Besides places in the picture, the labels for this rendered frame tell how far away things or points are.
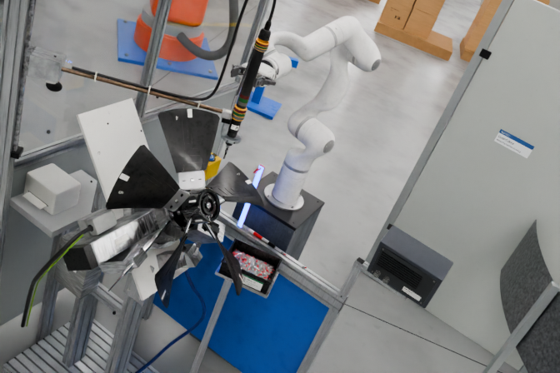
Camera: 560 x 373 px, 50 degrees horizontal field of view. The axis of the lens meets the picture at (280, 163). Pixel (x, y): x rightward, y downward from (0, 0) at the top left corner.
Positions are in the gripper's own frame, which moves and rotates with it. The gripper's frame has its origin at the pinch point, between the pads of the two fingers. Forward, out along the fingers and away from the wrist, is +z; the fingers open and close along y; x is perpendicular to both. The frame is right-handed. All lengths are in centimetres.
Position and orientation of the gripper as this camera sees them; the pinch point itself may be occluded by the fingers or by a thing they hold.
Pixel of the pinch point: (245, 77)
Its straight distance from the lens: 198.8
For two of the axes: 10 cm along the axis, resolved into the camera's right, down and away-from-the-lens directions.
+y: -8.8, -4.1, 2.5
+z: -3.8, 2.8, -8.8
